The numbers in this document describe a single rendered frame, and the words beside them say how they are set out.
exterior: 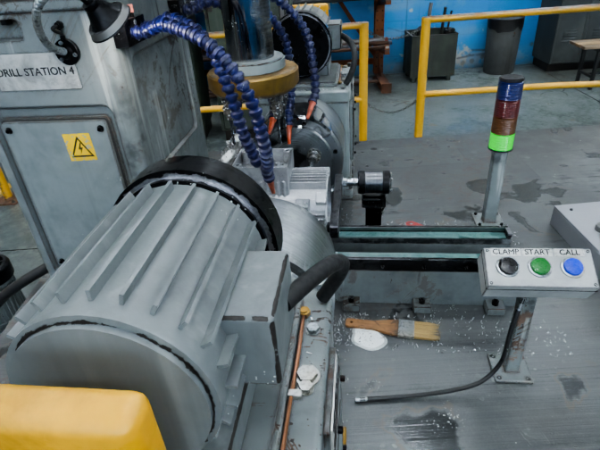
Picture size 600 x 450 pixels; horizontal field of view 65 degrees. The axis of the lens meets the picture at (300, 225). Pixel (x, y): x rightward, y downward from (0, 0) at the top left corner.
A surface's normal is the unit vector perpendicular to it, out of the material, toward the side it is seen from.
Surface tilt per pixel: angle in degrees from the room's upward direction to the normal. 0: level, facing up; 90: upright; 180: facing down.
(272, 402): 0
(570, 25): 91
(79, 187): 90
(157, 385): 90
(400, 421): 0
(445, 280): 90
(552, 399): 0
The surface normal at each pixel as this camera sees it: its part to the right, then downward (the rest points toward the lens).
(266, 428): -0.07, -0.85
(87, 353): -0.11, 0.53
